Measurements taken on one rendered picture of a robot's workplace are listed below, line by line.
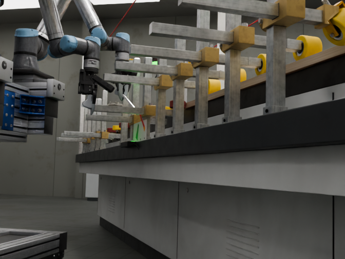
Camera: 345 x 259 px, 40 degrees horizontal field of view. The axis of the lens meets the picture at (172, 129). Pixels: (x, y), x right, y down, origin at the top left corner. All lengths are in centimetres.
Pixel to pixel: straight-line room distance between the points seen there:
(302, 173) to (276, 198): 50
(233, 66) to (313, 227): 51
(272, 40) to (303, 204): 51
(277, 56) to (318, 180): 33
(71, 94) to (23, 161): 168
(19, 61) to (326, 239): 173
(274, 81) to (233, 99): 25
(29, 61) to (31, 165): 765
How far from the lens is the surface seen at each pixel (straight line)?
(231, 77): 141
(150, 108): 228
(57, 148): 986
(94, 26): 251
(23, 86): 249
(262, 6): 117
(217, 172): 149
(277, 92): 118
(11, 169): 1033
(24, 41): 255
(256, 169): 127
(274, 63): 119
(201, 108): 163
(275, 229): 159
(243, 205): 179
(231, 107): 140
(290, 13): 116
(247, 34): 138
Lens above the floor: 56
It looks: 5 degrees up
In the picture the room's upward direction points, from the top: 2 degrees clockwise
